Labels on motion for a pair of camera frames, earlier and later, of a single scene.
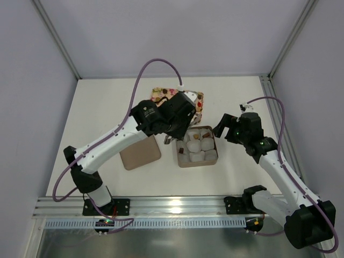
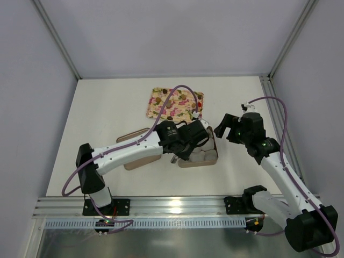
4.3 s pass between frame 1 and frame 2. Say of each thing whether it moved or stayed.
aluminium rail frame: stayed
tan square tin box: stayed
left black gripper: moved
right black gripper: stayed
